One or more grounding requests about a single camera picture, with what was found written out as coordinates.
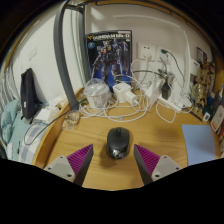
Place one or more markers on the robot model kit box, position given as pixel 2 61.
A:
pixel 110 56

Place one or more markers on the white box with blue print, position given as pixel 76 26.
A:
pixel 194 67

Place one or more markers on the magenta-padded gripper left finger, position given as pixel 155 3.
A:
pixel 81 159

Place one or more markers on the teal blanket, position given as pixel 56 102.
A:
pixel 9 120

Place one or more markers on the white wall socket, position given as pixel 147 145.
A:
pixel 165 56
pixel 146 51

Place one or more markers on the small white digital clock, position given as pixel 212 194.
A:
pixel 206 117

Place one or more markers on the clear snack packet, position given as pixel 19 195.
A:
pixel 70 120

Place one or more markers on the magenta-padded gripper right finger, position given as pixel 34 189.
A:
pixel 146 159

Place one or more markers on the light blue mouse pad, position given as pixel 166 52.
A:
pixel 200 143

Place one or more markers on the black computer mouse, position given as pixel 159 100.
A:
pixel 118 141

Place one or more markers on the black bag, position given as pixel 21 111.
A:
pixel 28 93

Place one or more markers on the white tissue pack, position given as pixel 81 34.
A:
pixel 44 114

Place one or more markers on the black power adapter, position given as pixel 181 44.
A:
pixel 166 90

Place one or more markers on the striped bed sheet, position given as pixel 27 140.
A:
pixel 33 136

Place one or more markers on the clear round lidded container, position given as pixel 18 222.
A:
pixel 97 93

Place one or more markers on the large white charger block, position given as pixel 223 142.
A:
pixel 120 90

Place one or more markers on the grey cup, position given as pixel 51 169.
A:
pixel 169 77

